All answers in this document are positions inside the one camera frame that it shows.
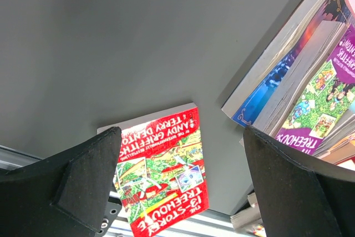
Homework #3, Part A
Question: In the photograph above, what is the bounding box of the blue fantasy cover book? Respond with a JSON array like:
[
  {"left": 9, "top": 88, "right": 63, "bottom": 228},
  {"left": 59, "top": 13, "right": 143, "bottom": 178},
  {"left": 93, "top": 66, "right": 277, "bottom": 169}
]
[{"left": 221, "top": 0, "right": 351, "bottom": 127}]

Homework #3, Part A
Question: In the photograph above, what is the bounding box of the orange cover book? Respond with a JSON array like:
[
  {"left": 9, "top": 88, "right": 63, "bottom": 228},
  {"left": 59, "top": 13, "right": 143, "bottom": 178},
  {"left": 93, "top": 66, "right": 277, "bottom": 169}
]
[{"left": 313, "top": 130, "right": 354, "bottom": 171}]

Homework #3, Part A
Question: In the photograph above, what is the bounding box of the red 13-storey treehouse book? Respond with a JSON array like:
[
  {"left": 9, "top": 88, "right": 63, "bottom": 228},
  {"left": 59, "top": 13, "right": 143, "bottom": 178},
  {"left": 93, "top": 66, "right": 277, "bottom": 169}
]
[{"left": 113, "top": 103, "right": 209, "bottom": 236}]

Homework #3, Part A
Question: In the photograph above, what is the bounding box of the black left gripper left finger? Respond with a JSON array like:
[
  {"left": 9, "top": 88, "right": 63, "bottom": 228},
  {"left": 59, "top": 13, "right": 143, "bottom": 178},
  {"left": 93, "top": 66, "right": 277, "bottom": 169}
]
[{"left": 1, "top": 127, "right": 121, "bottom": 236}]

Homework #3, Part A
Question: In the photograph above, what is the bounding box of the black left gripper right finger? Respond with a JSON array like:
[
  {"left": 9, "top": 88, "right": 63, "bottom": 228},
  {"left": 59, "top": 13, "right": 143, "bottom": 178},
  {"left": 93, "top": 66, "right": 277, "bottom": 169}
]
[{"left": 243, "top": 126, "right": 354, "bottom": 236}]

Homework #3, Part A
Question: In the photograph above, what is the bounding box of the purple 117-storey treehouse book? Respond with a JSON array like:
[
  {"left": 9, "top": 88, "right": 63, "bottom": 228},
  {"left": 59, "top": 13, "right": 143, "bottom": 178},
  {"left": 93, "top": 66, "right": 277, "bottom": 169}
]
[{"left": 253, "top": 21, "right": 354, "bottom": 154}]

